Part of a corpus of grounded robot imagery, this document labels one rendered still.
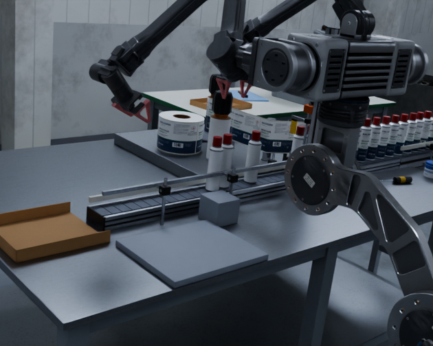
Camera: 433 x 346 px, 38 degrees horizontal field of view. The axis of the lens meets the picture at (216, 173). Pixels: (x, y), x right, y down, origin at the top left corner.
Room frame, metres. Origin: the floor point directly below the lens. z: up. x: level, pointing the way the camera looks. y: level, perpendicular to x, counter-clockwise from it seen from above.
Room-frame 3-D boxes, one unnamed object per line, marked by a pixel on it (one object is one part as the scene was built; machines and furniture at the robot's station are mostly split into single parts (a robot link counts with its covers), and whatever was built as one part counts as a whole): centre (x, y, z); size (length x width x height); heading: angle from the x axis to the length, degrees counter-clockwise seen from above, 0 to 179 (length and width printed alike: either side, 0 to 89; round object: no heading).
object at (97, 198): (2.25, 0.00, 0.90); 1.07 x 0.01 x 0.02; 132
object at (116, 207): (2.41, -0.24, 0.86); 1.65 x 0.08 x 0.04; 132
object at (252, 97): (4.45, -0.13, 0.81); 0.32 x 0.24 x 0.01; 28
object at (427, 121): (3.14, -1.03, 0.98); 0.05 x 0.05 x 0.20
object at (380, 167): (2.41, -0.24, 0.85); 1.65 x 0.11 x 0.05; 132
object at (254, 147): (2.33, -0.13, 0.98); 0.05 x 0.05 x 0.20
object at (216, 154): (2.18, 0.01, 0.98); 0.05 x 0.05 x 0.20
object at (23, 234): (1.74, 0.50, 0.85); 0.30 x 0.26 x 0.04; 132
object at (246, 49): (1.63, -0.07, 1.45); 0.09 x 0.08 x 0.12; 132
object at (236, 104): (4.02, 0.02, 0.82); 0.34 x 0.24 x 0.04; 138
